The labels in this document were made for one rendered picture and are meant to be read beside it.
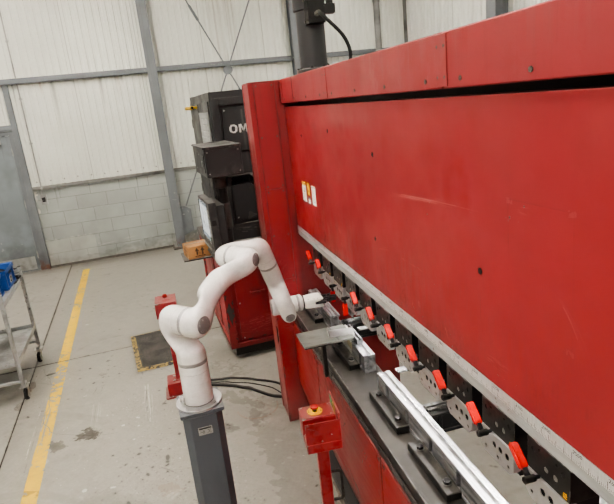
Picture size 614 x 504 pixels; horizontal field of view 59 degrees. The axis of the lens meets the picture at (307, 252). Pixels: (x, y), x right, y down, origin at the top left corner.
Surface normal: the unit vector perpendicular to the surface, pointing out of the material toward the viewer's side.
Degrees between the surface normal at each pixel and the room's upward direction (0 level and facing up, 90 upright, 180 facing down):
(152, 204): 90
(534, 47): 90
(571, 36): 90
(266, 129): 90
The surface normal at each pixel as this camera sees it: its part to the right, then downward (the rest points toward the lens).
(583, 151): -0.96, 0.16
